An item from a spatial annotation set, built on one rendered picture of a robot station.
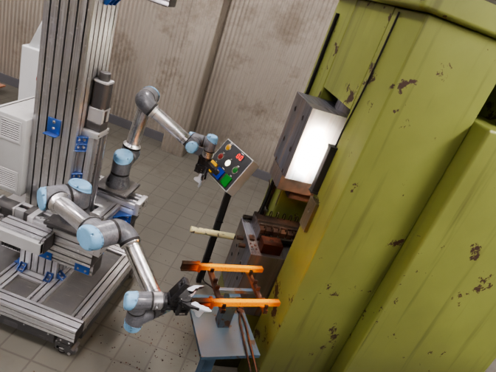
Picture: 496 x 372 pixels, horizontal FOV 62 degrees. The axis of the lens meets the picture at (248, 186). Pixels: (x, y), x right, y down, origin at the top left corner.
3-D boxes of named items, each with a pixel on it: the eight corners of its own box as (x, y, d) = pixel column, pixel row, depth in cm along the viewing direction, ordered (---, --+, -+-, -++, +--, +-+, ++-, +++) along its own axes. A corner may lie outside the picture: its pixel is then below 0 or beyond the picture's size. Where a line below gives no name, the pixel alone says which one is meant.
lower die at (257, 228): (256, 240, 241) (260, 228, 238) (251, 221, 259) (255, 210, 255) (319, 251, 253) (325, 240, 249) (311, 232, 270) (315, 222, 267)
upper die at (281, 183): (276, 188, 226) (282, 173, 222) (269, 173, 244) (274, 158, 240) (343, 203, 238) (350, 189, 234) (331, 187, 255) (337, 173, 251)
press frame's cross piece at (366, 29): (350, 110, 194) (395, 5, 174) (322, 86, 230) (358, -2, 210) (426, 132, 206) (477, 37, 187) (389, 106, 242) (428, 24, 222)
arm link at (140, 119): (114, 162, 267) (139, 85, 245) (121, 154, 280) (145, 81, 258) (131, 170, 269) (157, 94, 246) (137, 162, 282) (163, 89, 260)
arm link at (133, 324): (151, 327, 178) (156, 308, 173) (129, 337, 169) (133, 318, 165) (141, 315, 182) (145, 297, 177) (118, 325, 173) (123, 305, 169)
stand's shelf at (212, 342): (200, 360, 187) (201, 356, 186) (186, 297, 220) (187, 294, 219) (259, 357, 199) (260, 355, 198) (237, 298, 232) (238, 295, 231)
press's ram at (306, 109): (288, 185, 211) (317, 113, 194) (273, 155, 244) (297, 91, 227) (359, 201, 222) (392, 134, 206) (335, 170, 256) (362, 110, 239)
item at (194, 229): (189, 234, 282) (191, 228, 280) (189, 229, 287) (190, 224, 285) (249, 244, 294) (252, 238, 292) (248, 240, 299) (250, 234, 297)
